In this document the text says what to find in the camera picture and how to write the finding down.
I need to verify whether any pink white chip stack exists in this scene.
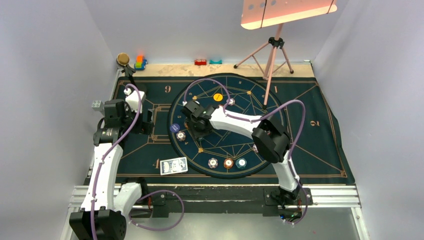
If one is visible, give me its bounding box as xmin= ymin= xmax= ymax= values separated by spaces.
xmin=207 ymin=158 xmax=219 ymax=169

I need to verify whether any blue playing card deck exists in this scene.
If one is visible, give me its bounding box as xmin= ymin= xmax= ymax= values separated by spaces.
xmin=159 ymin=157 xmax=188 ymax=176

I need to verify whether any orange chip stack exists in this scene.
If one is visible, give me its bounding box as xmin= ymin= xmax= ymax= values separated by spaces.
xmin=223 ymin=158 xmax=234 ymax=169

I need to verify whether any teal chip stack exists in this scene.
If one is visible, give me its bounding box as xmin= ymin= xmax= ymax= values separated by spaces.
xmin=235 ymin=158 xmax=247 ymax=170

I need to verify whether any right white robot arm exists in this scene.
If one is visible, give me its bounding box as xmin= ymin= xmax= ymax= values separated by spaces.
xmin=181 ymin=100 xmax=306 ymax=204

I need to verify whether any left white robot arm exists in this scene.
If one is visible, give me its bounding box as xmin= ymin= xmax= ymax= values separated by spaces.
xmin=69 ymin=83 xmax=154 ymax=240

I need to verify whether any dark green rectangular poker mat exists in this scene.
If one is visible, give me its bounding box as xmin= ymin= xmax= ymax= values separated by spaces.
xmin=116 ymin=73 xmax=355 ymax=185

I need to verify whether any purple round blind button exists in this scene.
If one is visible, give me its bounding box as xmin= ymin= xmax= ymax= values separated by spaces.
xmin=169 ymin=123 xmax=181 ymax=133

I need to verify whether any yellow round dealer button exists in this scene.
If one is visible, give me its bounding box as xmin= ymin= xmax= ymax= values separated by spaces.
xmin=213 ymin=93 xmax=224 ymax=102

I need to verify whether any grey lego brick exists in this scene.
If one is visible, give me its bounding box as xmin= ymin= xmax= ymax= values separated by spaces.
xmin=91 ymin=100 xmax=104 ymax=112

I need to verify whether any orange green blue block stack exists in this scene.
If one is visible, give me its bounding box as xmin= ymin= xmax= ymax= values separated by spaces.
xmin=134 ymin=55 xmax=148 ymax=71

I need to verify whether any red toy block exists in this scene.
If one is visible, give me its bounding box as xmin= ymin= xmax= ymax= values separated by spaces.
xmin=194 ymin=58 xmax=208 ymax=66

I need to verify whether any teal toy block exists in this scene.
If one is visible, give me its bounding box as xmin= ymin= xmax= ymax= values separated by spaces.
xmin=209 ymin=59 xmax=223 ymax=65

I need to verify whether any pink tripod stand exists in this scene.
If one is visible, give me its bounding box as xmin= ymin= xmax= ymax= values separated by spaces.
xmin=233 ymin=23 xmax=294 ymax=109

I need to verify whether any pink light panel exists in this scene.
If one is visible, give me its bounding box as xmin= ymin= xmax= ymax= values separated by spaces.
xmin=240 ymin=0 xmax=338 ymax=30

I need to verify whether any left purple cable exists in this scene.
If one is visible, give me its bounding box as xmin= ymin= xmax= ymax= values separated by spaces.
xmin=88 ymin=82 xmax=185 ymax=240

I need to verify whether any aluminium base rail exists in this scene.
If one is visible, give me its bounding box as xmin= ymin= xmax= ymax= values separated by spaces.
xmin=59 ymin=184 xmax=370 ymax=240

